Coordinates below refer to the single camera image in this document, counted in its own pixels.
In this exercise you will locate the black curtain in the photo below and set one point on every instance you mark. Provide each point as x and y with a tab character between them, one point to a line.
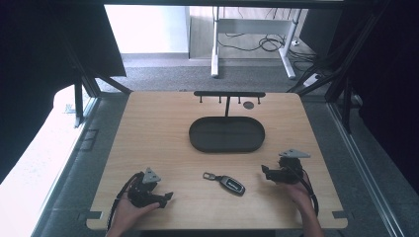
39	75
382	65

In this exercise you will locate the white metal desk frame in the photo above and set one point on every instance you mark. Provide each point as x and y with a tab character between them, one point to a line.
252	26

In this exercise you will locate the black car key fob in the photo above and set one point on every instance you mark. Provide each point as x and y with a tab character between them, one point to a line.
231	185

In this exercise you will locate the silver aluminium rail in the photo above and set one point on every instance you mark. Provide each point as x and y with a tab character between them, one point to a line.
362	164

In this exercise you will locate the black key rack with tray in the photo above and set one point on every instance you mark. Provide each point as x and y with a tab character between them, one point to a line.
226	134

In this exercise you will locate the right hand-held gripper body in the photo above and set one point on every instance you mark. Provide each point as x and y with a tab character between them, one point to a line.
289	169

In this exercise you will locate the person's right hand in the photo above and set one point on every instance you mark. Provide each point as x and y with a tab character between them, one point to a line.
298	196

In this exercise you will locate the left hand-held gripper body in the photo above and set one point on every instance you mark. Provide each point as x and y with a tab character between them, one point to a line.
142	194

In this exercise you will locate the white power strip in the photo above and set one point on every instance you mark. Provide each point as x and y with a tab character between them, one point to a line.
312	79

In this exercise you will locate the black metal stand frame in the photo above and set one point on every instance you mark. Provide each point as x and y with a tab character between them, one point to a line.
342	75
82	95

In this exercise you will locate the person's left hand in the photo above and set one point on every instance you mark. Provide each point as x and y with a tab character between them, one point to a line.
126	214

